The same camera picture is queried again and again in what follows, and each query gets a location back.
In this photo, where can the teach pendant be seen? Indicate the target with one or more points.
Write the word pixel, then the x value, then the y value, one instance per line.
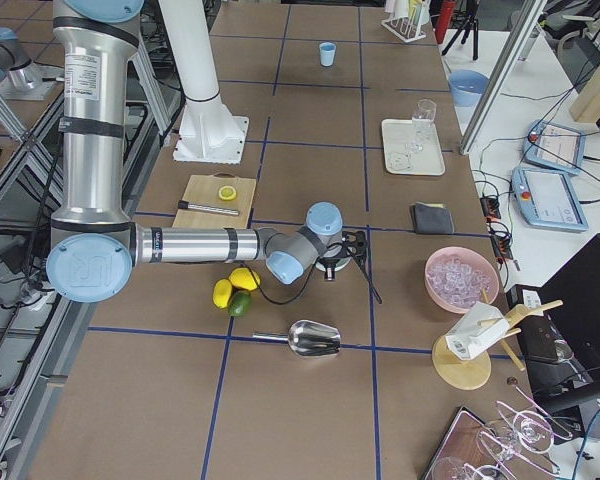
pixel 546 199
pixel 554 146

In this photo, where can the teach pendant far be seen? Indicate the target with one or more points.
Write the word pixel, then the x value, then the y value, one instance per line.
pixel 554 146

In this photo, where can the wooden cutting board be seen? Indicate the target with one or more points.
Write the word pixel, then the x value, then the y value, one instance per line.
pixel 205 190

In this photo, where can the yellow lemon lower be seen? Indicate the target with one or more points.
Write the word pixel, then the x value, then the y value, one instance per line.
pixel 222 293

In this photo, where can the light blue cup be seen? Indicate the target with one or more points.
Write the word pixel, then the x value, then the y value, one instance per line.
pixel 327 53

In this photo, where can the teach pendant near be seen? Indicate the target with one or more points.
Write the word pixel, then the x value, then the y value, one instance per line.
pixel 546 199

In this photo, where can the clear wine glass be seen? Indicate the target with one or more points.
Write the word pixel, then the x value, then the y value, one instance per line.
pixel 422 121

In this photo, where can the white paper carton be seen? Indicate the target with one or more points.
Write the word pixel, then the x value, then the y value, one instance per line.
pixel 481 327

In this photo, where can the cream bear tray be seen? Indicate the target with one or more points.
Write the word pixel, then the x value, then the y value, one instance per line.
pixel 396 134

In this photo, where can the white cup rack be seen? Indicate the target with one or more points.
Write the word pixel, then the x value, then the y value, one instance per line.
pixel 406 19

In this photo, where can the blue bowl with fork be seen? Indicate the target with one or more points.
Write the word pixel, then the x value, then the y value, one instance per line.
pixel 467 87

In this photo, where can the yellow lemon upper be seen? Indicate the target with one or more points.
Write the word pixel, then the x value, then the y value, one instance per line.
pixel 244 278

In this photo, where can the pink bowl of ice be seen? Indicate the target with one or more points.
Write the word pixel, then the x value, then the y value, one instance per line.
pixel 457 277

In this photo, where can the aluminium frame post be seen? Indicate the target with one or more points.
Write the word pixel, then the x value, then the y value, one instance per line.
pixel 527 20

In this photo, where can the green lime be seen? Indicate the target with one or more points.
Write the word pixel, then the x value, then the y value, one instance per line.
pixel 239 303

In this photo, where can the metal ice scoop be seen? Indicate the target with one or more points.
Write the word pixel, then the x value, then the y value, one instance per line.
pixel 307 338

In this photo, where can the yellow lemon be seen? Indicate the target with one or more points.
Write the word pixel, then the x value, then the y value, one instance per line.
pixel 222 293
pixel 244 278

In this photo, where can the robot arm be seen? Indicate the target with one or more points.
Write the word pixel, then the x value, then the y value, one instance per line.
pixel 94 243

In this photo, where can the lemon half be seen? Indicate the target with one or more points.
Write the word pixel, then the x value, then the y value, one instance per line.
pixel 227 193

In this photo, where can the steel muddler black tip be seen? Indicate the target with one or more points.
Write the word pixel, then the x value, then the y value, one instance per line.
pixel 190 206

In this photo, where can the grey yellow folded cloth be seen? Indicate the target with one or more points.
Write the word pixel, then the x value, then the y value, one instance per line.
pixel 434 219

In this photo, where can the green bowl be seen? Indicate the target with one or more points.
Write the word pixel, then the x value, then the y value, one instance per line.
pixel 340 265

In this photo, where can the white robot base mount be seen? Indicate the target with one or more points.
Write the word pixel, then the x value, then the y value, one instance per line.
pixel 208 132

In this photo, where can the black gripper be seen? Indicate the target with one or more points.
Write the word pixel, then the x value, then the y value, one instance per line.
pixel 329 270

